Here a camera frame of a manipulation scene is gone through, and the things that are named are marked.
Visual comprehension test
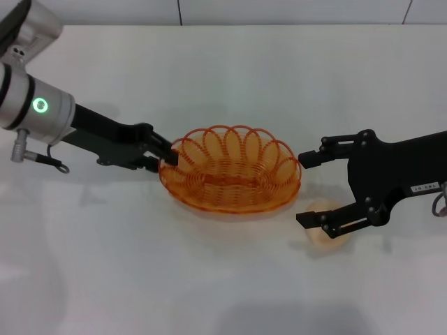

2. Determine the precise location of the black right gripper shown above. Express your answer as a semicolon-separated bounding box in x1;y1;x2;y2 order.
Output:
295;129;447;240

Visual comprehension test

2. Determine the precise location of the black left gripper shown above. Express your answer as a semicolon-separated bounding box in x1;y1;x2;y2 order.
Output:
61;103;179;174

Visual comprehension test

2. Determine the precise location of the right arm plug with cable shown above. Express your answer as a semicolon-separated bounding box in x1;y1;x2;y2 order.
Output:
431;180;447;218

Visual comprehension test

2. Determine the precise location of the orange wire basket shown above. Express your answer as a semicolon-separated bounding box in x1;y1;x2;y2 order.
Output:
157;124;303;214

